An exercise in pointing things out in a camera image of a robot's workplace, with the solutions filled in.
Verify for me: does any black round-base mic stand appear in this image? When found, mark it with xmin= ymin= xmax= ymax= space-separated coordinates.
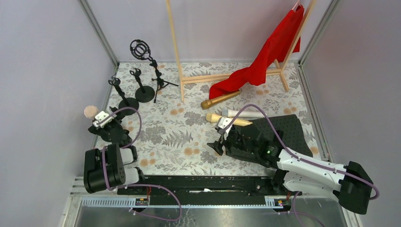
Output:
xmin=105 ymin=127 xmax=132 ymax=147

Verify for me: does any pink microphone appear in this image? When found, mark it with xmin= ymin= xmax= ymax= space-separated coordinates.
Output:
xmin=84 ymin=105 xmax=99 ymax=119

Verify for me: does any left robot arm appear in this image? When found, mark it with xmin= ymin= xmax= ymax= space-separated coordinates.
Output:
xmin=83 ymin=119 xmax=141 ymax=193

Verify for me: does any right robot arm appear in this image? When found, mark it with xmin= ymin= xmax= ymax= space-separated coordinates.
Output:
xmin=207 ymin=131 xmax=373 ymax=215

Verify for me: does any cream yellow microphone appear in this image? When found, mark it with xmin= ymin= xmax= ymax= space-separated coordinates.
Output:
xmin=206 ymin=113 xmax=252 ymax=126

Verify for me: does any white microphone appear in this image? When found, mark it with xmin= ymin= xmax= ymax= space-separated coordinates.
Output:
xmin=221 ymin=109 xmax=264 ymax=118

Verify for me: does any gold microphone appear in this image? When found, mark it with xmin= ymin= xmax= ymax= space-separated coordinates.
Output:
xmin=200 ymin=89 xmax=242 ymax=110

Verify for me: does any dark perforated foam mat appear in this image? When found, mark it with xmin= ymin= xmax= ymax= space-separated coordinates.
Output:
xmin=225 ymin=114 xmax=313 ymax=166

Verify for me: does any red cloth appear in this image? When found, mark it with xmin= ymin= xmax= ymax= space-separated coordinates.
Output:
xmin=209 ymin=5 xmax=305 ymax=99

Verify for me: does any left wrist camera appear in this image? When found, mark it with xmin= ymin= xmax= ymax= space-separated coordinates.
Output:
xmin=92 ymin=111 xmax=112 ymax=128

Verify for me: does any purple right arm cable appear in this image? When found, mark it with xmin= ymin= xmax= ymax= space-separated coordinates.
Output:
xmin=224 ymin=104 xmax=380 ymax=201

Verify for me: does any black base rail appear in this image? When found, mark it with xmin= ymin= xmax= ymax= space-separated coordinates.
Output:
xmin=117 ymin=175 xmax=295 ymax=206

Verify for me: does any grey slotted cable duct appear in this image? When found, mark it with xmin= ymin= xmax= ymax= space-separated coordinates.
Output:
xmin=82 ymin=196 xmax=292 ymax=209

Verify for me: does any black tripod shock-mount stand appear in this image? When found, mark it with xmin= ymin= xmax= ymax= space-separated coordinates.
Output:
xmin=130 ymin=39 xmax=178 ymax=103

